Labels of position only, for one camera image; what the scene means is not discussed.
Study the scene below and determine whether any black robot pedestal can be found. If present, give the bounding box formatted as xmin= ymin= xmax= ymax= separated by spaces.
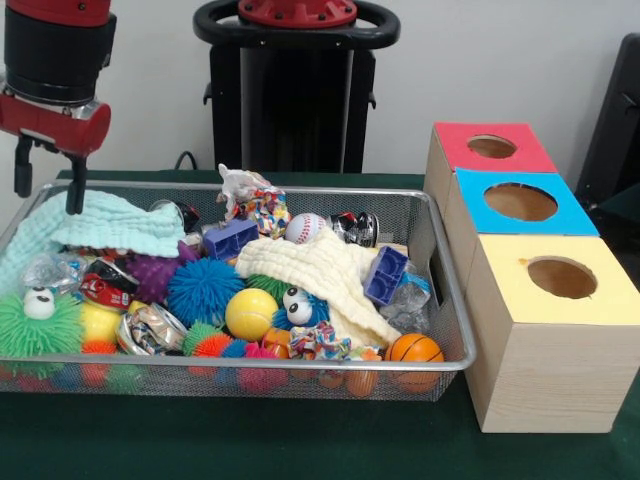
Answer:
xmin=193 ymin=0 xmax=401 ymax=174

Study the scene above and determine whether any cream yellow cloth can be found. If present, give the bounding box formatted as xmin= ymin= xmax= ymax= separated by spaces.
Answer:
xmin=234 ymin=227 xmax=404 ymax=350

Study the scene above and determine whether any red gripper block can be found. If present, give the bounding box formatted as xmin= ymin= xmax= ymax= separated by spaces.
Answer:
xmin=0 ymin=92 xmax=112 ymax=216

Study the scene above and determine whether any orange toy basketball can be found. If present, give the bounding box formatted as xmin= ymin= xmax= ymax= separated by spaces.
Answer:
xmin=384 ymin=333 xmax=445 ymax=363

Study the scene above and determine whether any wooden box with three holes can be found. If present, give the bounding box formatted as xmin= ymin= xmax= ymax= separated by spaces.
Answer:
xmin=422 ymin=121 xmax=640 ymax=435

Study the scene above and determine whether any black power cable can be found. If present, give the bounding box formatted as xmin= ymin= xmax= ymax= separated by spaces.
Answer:
xmin=173 ymin=149 xmax=202 ymax=172

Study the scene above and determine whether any plain blue spiky ball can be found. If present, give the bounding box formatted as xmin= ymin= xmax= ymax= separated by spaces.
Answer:
xmin=167 ymin=258 xmax=246 ymax=329

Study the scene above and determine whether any white toy baseball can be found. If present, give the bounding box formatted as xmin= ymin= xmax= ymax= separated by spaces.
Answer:
xmin=285 ymin=213 xmax=327 ymax=245

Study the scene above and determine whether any shallow metal mesh bin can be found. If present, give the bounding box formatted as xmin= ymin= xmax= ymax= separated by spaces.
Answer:
xmin=0 ymin=179 xmax=477 ymax=404

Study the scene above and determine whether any dark green table cloth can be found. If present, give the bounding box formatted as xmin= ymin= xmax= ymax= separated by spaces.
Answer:
xmin=0 ymin=169 xmax=640 ymax=480
xmin=589 ymin=192 xmax=640 ymax=242

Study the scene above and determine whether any crushed black drink can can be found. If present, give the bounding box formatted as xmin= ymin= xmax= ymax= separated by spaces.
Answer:
xmin=327 ymin=211 xmax=381 ymax=249

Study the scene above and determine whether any crushed silver drink can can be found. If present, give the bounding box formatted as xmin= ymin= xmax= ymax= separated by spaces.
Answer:
xmin=115 ymin=303 xmax=189 ymax=356

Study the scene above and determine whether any mint green cloth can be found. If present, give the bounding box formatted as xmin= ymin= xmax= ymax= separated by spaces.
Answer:
xmin=0 ymin=188 xmax=186 ymax=296

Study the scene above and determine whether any purple plastic toy block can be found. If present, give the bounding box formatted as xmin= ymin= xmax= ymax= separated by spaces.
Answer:
xmin=363 ymin=244 xmax=410 ymax=307

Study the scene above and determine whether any smooth yellow ball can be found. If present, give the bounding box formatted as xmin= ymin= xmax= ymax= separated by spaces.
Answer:
xmin=224 ymin=288 xmax=280 ymax=342

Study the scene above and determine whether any green spiky ball with eyes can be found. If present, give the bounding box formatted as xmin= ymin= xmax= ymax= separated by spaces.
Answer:
xmin=0 ymin=287 xmax=84 ymax=371

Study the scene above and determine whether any crushed clear water bottle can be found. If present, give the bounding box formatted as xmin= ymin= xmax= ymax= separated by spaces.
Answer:
xmin=379 ymin=264 xmax=432 ymax=335

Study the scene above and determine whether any black upright panel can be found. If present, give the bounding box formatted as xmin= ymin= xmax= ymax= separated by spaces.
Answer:
xmin=574 ymin=33 xmax=640 ymax=201

